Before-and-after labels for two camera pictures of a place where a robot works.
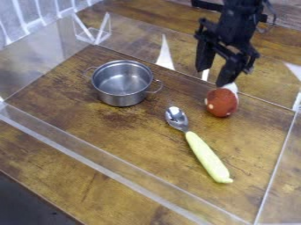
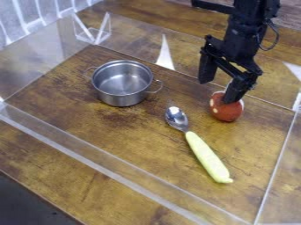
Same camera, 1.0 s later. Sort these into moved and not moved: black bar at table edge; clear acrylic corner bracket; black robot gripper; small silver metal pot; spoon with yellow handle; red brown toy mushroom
Moved: black robot gripper; red brown toy mushroom
Not moved: black bar at table edge; spoon with yellow handle; clear acrylic corner bracket; small silver metal pot
